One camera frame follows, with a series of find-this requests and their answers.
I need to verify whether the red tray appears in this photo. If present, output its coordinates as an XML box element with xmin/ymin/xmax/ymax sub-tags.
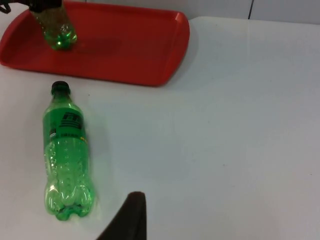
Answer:
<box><xmin>0</xmin><ymin>1</ymin><xmax>191</xmax><ymax>88</ymax></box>

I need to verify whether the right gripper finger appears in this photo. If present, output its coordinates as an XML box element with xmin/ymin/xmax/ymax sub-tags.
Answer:
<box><xmin>95</xmin><ymin>191</ymin><xmax>148</xmax><ymax>240</ymax></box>

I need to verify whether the green plastic bottle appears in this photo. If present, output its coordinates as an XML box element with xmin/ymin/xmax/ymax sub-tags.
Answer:
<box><xmin>42</xmin><ymin>81</ymin><xmax>97</xmax><ymax>222</ymax></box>
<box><xmin>30</xmin><ymin>1</ymin><xmax>78</xmax><ymax>52</ymax></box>

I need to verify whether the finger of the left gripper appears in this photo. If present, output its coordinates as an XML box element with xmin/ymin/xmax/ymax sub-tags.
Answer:
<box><xmin>26</xmin><ymin>0</ymin><xmax>63</xmax><ymax>13</ymax></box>

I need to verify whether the black cable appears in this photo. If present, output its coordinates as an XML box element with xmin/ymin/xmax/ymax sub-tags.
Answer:
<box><xmin>0</xmin><ymin>2</ymin><xmax>13</xmax><ymax>14</ymax></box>

